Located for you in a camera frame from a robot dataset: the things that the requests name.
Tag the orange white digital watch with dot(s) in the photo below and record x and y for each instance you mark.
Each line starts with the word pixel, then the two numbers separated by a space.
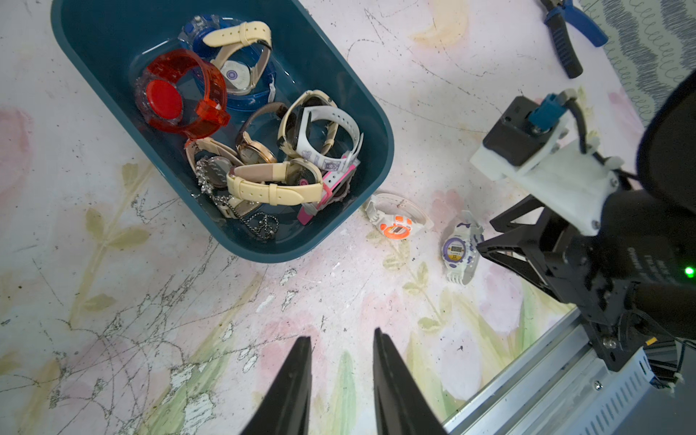
pixel 396 217

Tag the aluminium rail frame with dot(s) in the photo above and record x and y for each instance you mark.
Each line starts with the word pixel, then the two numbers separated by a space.
pixel 557 386

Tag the blue watch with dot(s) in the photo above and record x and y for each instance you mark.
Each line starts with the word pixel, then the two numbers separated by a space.
pixel 191 37

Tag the pink white watch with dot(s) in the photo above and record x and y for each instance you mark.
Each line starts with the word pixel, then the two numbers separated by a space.
pixel 336 186

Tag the beige triangular watch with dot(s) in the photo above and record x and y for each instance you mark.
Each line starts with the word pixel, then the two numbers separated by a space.
pixel 290 121

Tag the silver white watch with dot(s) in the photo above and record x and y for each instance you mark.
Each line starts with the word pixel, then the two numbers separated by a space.
pixel 340 125

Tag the red watch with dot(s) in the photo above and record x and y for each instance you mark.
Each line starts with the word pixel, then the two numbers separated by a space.
pixel 161 103

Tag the black watch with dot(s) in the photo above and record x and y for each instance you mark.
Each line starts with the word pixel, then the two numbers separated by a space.
pixel 254 152

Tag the teal storage box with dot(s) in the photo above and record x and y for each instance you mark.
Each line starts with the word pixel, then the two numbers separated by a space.
pixel 111 42

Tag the white slotted cable duct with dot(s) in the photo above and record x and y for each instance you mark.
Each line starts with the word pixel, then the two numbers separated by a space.
pixel 614 397

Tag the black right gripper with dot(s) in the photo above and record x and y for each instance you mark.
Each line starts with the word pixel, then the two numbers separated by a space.
pixel 633 281

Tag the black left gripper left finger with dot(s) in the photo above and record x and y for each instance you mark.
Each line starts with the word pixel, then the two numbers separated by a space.
pixel 286 407

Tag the silver rhinestone watch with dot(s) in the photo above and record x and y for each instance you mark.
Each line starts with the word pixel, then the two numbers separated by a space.
pixel 261 225

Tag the blue handled pliers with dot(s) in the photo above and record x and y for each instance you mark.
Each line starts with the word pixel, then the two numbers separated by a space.
pixel 559 15

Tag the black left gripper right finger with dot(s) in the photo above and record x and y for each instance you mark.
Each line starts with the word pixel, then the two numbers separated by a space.
pixel 400 407

